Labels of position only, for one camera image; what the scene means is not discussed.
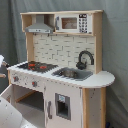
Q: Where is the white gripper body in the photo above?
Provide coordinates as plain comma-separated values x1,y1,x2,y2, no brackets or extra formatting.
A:
0,55,9,78

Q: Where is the white oven door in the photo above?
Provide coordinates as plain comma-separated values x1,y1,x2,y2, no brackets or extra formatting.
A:
0,84,14,104

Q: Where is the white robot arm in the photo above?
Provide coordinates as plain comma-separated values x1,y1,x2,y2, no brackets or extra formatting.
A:
0,85,37,128

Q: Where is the wooden toy kitchen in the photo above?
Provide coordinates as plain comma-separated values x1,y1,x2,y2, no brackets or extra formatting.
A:
6,9,116,128

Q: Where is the red left stove knob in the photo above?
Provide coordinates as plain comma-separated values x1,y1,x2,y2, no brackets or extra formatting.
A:
13,76,19,82

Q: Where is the red stove knob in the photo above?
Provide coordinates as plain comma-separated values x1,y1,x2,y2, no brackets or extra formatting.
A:
13,76,19,82
32,81,37,87

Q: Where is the red right stove knob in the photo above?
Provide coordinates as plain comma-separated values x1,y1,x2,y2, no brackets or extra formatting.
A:
32,81,37,87

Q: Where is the black toy stovetop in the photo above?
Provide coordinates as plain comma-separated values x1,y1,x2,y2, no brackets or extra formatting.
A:
20,61,56,73

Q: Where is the grey range hood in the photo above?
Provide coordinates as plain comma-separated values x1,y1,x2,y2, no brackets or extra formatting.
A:
25,15,53,34

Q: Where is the grey toy sink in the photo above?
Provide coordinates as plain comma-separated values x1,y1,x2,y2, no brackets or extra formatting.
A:
52,67,92,81

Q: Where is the white cabinet door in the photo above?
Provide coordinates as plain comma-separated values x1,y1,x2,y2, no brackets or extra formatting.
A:
44,82,82,128

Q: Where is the black toy faucet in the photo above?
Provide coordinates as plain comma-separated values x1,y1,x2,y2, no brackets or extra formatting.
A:
75,50,95,71

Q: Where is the toy microwave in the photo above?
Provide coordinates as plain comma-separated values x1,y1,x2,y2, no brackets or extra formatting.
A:
55,14,92,34

